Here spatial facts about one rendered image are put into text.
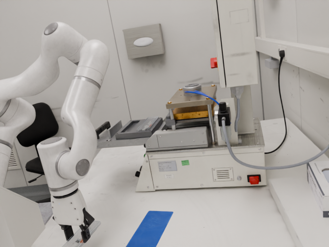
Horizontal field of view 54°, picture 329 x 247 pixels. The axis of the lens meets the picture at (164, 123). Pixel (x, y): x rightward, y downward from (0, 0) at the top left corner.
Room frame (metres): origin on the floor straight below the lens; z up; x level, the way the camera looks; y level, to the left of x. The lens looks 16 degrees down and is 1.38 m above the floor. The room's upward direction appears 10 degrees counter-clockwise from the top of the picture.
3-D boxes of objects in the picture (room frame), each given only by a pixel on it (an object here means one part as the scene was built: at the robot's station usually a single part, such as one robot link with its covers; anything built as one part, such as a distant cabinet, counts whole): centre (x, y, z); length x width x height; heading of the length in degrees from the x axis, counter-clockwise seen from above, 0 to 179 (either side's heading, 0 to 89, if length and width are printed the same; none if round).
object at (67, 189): (0.88, 0.33, 0.99); 0.09 x 0.08 x 0.03; 67
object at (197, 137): (1.21, -0.03, 0.96); 0.26 x 0.05 x 0.07; 75
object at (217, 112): (1.07, -0.20, 1.05); 0.15 x 0.05 x 0.15; 165
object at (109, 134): (1.40, 0.16, 0.97); 0.30 x 0.22 x 0.08; 75
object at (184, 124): (1.47, -0.11, 0.96); 0.25 x 0.05 x 0.07; 75
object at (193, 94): (1.29, -0.16, 1.08); 0.31 x 0.24 x 0.13; 165
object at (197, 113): (1.31, -0.14, 1.07); 0.22 x 0.17 x 0.10; 165
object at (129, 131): (1.39, 0.11, 0.98); 0.20 x 0.17 x 0.03; 165
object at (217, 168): (1.30, -0.13, 0.84); 0.53 x 0.37 x 0.17; 75
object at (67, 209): (0.88, 0.33, 0.93); 0.10 x 0.08 x 0.11; 67
